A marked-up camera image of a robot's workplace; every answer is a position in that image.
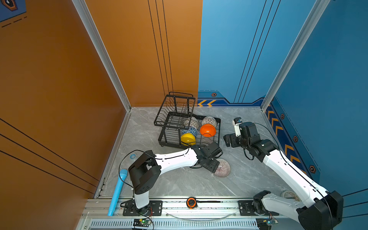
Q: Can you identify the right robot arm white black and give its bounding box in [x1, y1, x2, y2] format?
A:
[224, 117, 344, 230]

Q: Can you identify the left green circuit board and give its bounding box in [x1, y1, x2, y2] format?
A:
[132, 218, 153, 230]

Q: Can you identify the right green circuit board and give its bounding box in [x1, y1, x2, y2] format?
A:
[256, 218, 279, 230]

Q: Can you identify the orange black tape measure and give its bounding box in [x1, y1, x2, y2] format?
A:
[186, 197, 197, 209]

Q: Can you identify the yellow bowl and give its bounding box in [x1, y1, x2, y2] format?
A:
[180, 133, 196, 146]

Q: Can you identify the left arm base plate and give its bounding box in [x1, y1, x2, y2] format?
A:
[120, 199, 163, 217]

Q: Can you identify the clear tape roll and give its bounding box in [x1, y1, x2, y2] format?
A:
[281, 190, 301, 202]

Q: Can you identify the brown floral patterned bowl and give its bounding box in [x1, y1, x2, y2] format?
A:
[183, 117, 199, 129]

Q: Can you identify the black wire dish rack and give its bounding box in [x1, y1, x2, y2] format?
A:
[154, 92, 221, 149]

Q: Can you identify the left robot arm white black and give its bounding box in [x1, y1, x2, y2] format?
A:
[128, 142, 222, 210]

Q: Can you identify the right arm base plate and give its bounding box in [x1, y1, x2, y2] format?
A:
[238, 200, 279, 216]

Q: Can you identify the green circuit board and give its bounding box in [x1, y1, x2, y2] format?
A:
[132, 218, 153, 230]
[256, 218, 279, 230]

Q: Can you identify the blue triangle patterned bowl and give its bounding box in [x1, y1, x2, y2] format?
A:
[181, 126, 198, 137]

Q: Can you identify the orange bowl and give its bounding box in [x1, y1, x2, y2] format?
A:
[200, 124, 217, 137]

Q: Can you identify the blue cylinder tube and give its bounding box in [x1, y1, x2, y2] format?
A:
[107, 169, 128, 217]

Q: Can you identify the pink striped bowl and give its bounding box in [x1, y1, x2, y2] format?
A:
[214, 159, 231, 178]

